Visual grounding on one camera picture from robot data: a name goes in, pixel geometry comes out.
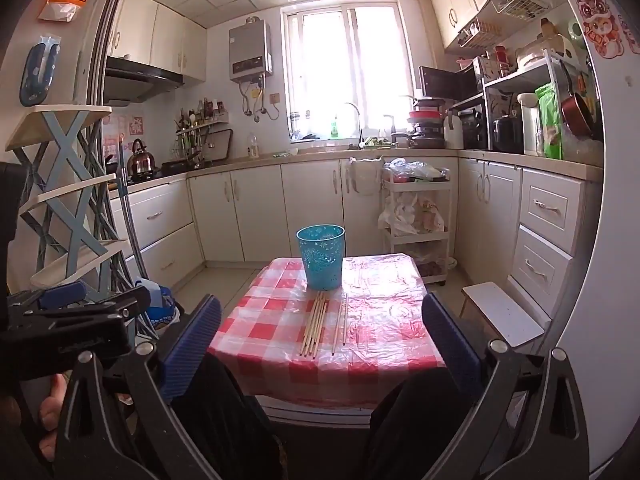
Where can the green packet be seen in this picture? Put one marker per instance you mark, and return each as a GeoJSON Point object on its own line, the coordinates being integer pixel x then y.
{"type": "Point", "coordinates": [549, 120]}

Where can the white wall cabinets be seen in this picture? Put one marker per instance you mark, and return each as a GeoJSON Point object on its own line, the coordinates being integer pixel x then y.
{"type": "Point", "coordinates": [460, 5]}
{"type": "Point", "coordinates": [165, 35]}

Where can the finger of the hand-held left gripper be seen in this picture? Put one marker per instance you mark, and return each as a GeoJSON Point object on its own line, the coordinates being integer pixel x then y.
{"type": "Point", "coordinates": [120, 305]}
{"type": "Point", "coordinates": [62, 295]}

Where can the pink printed plastic bag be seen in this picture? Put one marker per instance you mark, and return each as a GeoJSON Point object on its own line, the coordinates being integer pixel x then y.
{"type": "Point", "coordinates": [430, 217]}

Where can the bunch of wooden chopsticks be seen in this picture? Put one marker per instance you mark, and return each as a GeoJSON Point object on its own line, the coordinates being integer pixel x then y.
{"type": "Point", "coordinates": [315, 325]}

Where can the person's left hand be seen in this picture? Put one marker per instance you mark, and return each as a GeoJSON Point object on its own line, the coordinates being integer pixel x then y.
{"type": "Point", "coordinates": [50, 410]}

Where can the green dish soap bottle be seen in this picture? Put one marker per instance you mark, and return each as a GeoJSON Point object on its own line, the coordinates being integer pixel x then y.
{"type": "Point", "coordinates": [335, 130]}

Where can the white jug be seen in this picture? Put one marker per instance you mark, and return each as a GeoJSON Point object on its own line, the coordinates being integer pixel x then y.
{"type": "Point", "coordinates": [454, 132]}

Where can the blue plastic utensil cup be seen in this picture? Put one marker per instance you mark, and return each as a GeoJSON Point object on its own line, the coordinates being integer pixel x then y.
{"type": "Point", "coordinates": [320, 260]}

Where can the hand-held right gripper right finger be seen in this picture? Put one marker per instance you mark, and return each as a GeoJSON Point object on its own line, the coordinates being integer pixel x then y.
{"type": "Point", "coordinates": [450, 345]}

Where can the person's right leg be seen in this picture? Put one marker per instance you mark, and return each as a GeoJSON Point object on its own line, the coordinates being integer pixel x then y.
{"type": "Point", "coordinates": [415, 430]}

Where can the clear plastic bag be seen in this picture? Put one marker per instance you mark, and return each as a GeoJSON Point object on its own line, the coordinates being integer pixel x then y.
{"type": "Point", "coordinates": [417, 170]}

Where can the silver water heater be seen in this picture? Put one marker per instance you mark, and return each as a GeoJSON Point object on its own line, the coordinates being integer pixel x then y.
{"type": "Point", "coordinates": [250, 50]}

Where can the blue and white folding shelf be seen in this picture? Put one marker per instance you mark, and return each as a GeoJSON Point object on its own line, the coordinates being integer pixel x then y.
{"type": "Point", "coordinates": [65, 160]}

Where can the white countertop rack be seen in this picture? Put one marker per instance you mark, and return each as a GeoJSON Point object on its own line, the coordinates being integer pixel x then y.
{"type": "Point", "coordinates": [520, 76]}

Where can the red lion sticker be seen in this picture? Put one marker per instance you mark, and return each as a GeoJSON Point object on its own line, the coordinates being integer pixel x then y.
{"type": "Point", "coordinates": [595, 25]}

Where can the kitchen window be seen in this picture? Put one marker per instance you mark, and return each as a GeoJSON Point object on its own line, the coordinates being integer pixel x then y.
{"type": "Point", "coordinates": [320, 70]}

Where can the white plastic bag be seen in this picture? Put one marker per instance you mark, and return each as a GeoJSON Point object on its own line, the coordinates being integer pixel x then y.
{"type": "Point", "coordinates": [397, 215]}

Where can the clear plastic bottle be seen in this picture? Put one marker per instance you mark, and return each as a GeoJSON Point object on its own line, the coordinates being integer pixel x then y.
{"type": "Point", "coordinates": [253, 147]}

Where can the chrome faucet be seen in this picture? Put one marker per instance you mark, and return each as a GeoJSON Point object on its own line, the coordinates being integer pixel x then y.
{"type": "Point", "coordinates": [361, 130]}

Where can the blue wall hook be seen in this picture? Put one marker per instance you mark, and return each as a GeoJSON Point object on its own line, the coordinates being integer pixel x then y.
{"type": "Point", "coordinates": [35, 75]}

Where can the blue bag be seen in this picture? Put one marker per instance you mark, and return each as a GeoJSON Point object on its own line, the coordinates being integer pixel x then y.
{"type": "Point", "coordinates": [162, 305]}

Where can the silver microwave oven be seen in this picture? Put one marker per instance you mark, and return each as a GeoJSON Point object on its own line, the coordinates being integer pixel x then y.
{"type": "Point", "coordinates": [445, 82]}

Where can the black oven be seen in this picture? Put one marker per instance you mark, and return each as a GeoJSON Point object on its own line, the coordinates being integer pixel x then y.
{"type": "Point", "coordinates": [475, 125]}

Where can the red saucepan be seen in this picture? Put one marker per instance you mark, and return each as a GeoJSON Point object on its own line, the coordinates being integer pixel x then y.
{"type": "Point", "coordinates": [577, 115]}

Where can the stack of pots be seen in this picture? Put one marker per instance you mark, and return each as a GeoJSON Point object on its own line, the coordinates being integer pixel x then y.
{"type": "Point", "coordinates": [425, 130]}

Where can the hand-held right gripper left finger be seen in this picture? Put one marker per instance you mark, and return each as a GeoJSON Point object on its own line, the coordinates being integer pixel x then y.
{"type": "Point", "coordinates": [192, 345]}

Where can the white thermal pot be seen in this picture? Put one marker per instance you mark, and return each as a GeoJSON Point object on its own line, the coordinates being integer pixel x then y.
{"type": "Point", "coordinates": [530, 125]}

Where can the person's leg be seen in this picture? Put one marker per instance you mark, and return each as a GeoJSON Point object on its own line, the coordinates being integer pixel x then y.
{"type": "Point", "coordinates": [240, 435]}
{"type": "Point", "coordinates": [415, 430]}

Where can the white refrigerator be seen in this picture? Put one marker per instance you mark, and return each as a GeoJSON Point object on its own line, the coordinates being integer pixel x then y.
{"type": "Point", "coordinates": [620, 260]}

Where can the white rice cooker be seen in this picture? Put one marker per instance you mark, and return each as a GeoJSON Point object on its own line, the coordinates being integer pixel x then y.
{"type": "Point", "coordinates": [532, 55]}

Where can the white kitchen base cabinets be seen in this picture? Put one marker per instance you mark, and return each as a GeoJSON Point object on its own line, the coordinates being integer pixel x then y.
{"type": "Point", "coordinates": [310, 210]}

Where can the steel kettle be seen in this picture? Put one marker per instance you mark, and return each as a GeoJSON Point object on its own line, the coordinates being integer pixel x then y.
{"type": "Point", "coordinates": [142, 162]}

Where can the person's left leg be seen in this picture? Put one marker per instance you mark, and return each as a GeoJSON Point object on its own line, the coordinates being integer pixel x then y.
{"type": "Point", "coordinates": [240, 435]}

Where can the red checkered plastic tablecloth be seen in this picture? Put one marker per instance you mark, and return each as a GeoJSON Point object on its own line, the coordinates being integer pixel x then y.
{"type": "Point", "coordinates": [380, 320]}

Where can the white low stool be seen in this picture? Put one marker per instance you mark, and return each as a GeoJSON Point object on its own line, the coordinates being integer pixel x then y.
{"type": "Point", "coordinates": [505, 312]}

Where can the wall spice rack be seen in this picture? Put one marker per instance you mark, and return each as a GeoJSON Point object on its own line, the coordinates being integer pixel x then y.
{"type": "Point", "coordinates": [205, 125]}

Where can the black range hood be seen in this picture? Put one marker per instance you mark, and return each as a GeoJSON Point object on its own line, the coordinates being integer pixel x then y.
{"type": "Point", "coordinates": [135, 77]}

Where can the white hanging trash bin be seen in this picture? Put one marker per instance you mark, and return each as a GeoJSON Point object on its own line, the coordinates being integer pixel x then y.
{"type": "Point", "coordinates": [367, 177]}

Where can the white rolling cart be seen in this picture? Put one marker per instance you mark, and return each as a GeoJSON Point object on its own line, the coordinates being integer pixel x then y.
{"type": "Point", "coordinates": [415, 186]}

